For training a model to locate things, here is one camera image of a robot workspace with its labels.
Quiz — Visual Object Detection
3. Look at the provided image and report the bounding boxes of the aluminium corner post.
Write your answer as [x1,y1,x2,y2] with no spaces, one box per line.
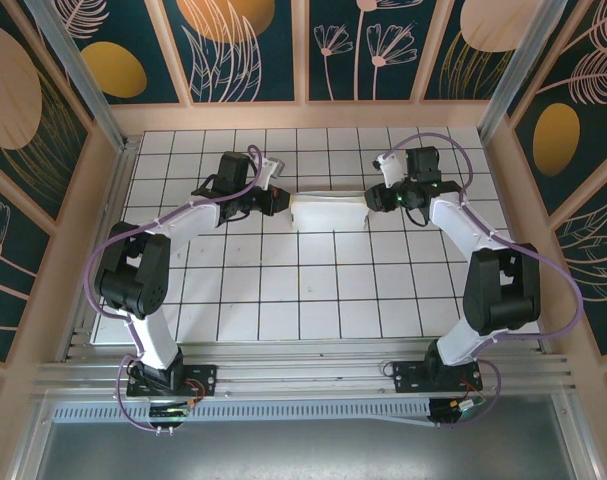
[476,0,570,146]
[25,0,130,152]

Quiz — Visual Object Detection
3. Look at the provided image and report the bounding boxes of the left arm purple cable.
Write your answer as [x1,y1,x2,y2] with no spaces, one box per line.
[84,144,264,432]

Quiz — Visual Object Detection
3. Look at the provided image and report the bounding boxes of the grey slotted cable duct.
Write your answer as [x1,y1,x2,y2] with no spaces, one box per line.
[51,397,434,427]

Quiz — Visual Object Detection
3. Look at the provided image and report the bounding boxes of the grey sheet metal panel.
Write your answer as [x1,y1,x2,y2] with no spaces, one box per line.
[32,422,577,480]

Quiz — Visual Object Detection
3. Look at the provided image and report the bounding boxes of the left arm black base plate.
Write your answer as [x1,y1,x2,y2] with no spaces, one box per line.
[126,363,219,399]

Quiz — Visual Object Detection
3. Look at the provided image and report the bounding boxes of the white gridded table board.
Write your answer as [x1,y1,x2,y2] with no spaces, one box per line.
[91,127,542,346]

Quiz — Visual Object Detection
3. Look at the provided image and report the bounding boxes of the white paper box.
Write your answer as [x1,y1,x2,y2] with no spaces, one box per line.
[288,191,370,232]

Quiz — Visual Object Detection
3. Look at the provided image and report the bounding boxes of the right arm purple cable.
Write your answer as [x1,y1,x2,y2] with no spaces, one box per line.
[375,132,584,430]

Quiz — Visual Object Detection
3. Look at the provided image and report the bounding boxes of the aluminium side rail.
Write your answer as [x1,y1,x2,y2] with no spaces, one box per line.
[57,142,143,362]

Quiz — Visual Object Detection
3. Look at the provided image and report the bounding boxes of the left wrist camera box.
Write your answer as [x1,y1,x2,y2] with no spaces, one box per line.
[259,156,288,190]

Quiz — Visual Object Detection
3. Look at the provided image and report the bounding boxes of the long aluminium frame rails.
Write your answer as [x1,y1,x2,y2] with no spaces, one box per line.
[30,335,579,404]

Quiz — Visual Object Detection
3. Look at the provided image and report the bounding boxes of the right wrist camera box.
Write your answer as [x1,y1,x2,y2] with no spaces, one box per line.
[374,153,408,190]

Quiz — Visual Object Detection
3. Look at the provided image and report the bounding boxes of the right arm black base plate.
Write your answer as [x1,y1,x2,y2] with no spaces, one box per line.
[391,359,484,395]

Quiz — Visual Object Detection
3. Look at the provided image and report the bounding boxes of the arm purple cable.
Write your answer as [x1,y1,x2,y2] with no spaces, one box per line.
[84,144,264,432]
[375,132,584,430]

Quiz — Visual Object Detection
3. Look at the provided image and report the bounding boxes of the green controller circuit board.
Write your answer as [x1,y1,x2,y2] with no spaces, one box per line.
[429,397,488,426]
[146,399,197,420]

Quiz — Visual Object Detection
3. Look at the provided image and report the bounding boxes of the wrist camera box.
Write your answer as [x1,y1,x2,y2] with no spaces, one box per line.
[374,153,408,190]
[259,156,288,190]

